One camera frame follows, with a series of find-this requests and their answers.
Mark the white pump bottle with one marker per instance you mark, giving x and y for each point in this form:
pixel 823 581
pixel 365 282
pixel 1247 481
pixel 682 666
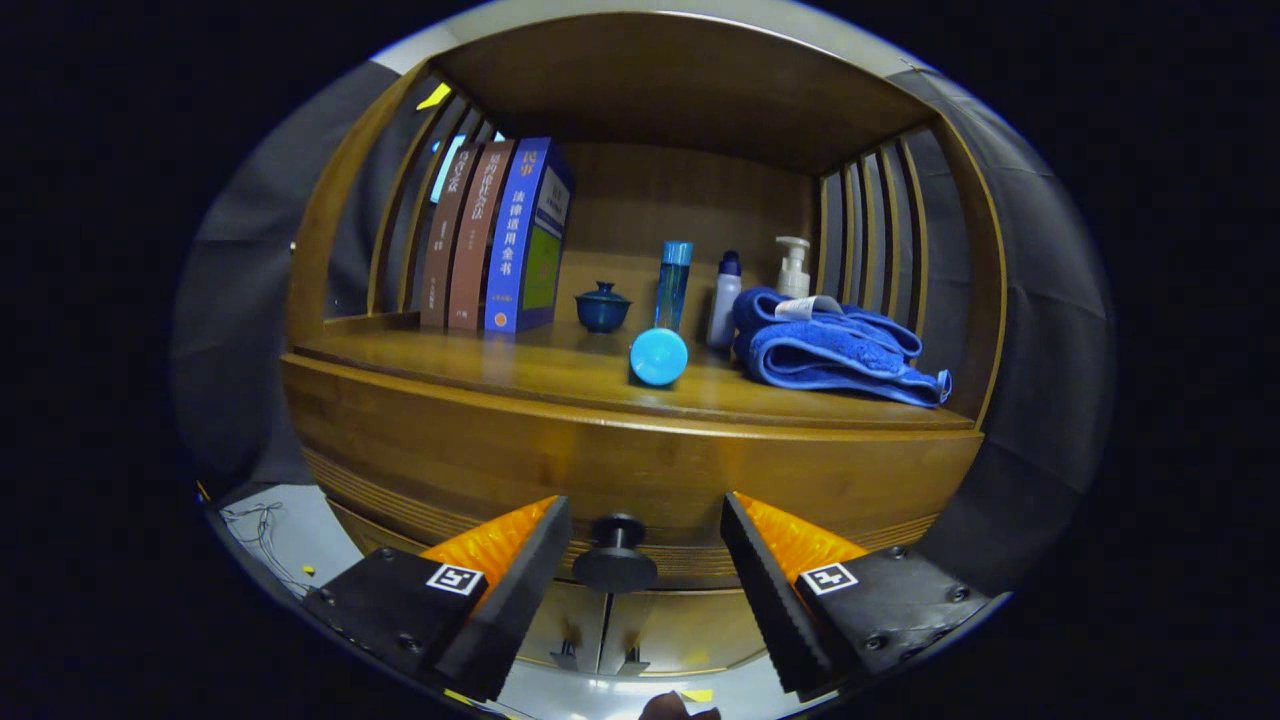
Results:
pixel 794 270

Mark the wooden countertop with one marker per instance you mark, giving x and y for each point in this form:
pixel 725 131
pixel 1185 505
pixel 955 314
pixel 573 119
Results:
pixel 560 365

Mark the black drawer knob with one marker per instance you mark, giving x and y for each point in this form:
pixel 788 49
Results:
pixel 615 560

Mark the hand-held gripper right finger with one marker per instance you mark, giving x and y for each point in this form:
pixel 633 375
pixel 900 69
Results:
pixel 780 610

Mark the blue cosmetic tube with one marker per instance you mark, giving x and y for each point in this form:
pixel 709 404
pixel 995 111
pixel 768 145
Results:
pixel 659 357

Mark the blue lidded tea cup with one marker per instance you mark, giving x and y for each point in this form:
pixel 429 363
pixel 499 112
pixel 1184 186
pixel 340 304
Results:
pixel 603 310

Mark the wooden drawer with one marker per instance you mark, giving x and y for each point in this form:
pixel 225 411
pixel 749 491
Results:
pixel 650 470

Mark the white bottle blue cap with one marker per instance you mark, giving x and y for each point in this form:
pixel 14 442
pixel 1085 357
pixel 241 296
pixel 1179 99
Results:
pixel 724 305

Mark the reddish brown book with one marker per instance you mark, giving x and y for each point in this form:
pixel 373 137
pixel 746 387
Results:
pixel 472 250

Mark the clear blue bottle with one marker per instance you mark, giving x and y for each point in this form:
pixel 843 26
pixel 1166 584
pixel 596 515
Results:
pixel 672 285

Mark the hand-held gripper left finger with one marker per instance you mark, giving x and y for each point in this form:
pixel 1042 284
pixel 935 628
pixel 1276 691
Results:
pixel 515 610

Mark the blue folded towel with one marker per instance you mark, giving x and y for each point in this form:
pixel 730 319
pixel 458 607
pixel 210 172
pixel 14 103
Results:
pixel 830 350

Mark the yellow tape piece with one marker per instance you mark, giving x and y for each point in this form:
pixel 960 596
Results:
pixel 697 694

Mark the blue book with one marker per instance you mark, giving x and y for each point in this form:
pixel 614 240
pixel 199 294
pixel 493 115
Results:
pixel 515 240

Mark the wooden cabinet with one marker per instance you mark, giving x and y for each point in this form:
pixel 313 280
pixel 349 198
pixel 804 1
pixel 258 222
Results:
pixel 680 200

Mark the dark brown book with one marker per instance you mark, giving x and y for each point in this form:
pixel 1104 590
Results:
pixel 440 250

